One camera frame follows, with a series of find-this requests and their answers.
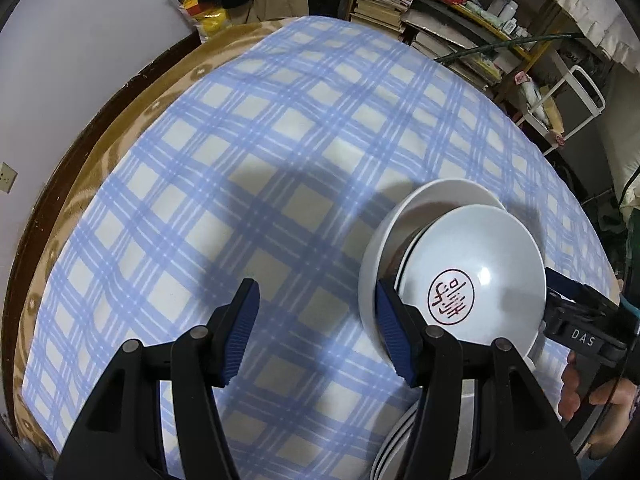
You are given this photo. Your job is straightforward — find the blue-grey fleece cloth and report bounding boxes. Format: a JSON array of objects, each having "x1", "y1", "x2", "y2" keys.
[{"x1": 20, "y1": 437, "x2": 58, "y2": 467}]

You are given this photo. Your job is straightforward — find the yellow plastic bag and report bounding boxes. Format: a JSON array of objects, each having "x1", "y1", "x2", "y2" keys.
[{"x1": 182, "y1": 0, "x2": 234, "y2": 44}]

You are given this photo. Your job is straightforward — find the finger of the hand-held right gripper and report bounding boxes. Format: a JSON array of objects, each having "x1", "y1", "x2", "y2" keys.
[
  {"x1": 541, "y1": 300, "x2": 629, "y2": 362},
  {"x1": 545, "y1": 266, "x2": 623, "y2": 317}
]

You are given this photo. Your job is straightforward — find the dark wooden bed frame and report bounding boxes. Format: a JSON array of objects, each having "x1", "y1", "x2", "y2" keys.
[{"x1": 0, "y1": 30, "x2": 201, "y2": 411}]

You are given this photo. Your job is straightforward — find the white utility cart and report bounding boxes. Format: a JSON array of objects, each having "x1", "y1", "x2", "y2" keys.
[{"x1": 515, "y1": 65, "x2": 607, "y2": 157}]

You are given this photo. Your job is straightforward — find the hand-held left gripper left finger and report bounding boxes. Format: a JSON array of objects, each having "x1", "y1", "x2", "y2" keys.
[{"x1": 52, "y1": 278, "x2": 261, "y2": 480}]

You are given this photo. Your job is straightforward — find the large white cherry plate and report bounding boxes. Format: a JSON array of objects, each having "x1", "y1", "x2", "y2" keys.
[{"x1": 370, "y1": 400, "x2": 426, "y2": 480}]

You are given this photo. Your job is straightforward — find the stack of old books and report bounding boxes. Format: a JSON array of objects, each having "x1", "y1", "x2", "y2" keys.
[{"x1": 350, "y1": 0, "x2": 414, "y2": 31}]

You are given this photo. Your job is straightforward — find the person's right hand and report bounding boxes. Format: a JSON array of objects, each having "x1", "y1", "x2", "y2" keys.
[{"x1": 557, "y1": 351, "x2": 640, "y2": 461}]

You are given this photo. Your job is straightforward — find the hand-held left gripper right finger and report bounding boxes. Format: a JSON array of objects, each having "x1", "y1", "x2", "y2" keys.
[{"x1": 376, "y1": 280, "x2": 581, "y2": 480}]

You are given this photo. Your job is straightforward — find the red seal print bowl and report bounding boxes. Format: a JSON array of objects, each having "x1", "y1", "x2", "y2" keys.
[{"x1": 397, "y1": 204, "x2": 547, "y2": 358}]

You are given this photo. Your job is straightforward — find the row of cosmetic bottles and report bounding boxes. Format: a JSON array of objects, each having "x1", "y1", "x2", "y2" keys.
[{"x1": 487, "y1": 0, "x2": 532, "y2": 39}]

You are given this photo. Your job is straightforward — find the plain white bowl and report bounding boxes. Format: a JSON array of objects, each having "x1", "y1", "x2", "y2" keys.
[{"x1": 357, "y1": 178, "x2": 508, "y2": 366}]

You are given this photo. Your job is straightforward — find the pile of magazines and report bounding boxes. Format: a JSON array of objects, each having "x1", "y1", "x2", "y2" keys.
[{"x1": 402, "y1": 10, "x2": 504, "y2": 92}]

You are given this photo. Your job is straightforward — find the deep white cherry plate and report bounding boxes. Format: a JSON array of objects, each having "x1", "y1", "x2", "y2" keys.
[{"x1": 387, "y1": 380, "x2": 483, "y2": 480}]

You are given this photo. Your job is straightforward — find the black pole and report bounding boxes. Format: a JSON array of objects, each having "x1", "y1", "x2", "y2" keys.
[{"x1": 440, "y1": 34, "x2": 584, "y2": 64}]

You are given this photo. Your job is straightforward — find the blue plaid cloth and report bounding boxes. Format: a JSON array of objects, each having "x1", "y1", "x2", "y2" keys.
[{"x1": 22, "y1": 15, "x2": 618, "y2": 480}]

